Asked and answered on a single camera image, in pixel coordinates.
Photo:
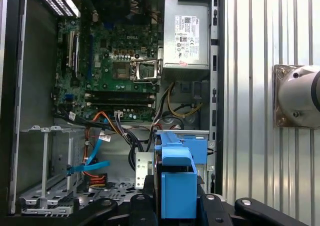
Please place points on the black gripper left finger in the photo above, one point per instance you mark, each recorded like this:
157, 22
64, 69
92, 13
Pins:
143, 211

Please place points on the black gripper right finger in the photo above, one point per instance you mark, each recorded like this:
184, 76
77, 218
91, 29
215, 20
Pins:
212, 211

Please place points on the hard disk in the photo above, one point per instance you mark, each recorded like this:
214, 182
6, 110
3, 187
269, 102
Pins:
178, 186

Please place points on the metal disk bay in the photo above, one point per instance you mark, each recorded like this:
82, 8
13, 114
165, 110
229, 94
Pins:
45, 166

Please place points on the blue drive latch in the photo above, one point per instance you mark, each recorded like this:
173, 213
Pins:
201, 152

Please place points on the black RAM slot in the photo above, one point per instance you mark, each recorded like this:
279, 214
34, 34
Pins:
120, 104
120, 94

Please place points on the CPU socket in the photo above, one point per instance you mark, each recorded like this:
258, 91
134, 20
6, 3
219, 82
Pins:
122, 71

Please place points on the metal socket cover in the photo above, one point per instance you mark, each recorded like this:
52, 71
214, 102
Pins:
158, 69

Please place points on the green motherboard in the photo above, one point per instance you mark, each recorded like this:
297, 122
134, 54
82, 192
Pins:
100, 71

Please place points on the black PC case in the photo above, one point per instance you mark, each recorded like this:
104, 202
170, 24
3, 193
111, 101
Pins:
37, 86

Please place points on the grey power supply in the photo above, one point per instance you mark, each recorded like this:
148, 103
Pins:
187, 36

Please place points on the perforated slot cover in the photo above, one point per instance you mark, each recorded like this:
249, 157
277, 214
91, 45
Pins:
62, 3
50, 3

